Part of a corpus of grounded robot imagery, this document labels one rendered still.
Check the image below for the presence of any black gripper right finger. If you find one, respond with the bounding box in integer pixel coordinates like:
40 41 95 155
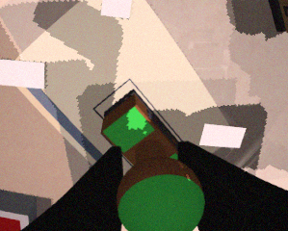
177 141 288 231

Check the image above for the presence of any red ink pad in grey tray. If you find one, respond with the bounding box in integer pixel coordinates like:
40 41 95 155
0 190 37 231

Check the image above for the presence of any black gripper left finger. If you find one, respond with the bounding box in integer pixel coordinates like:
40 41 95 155
20 146 123 231

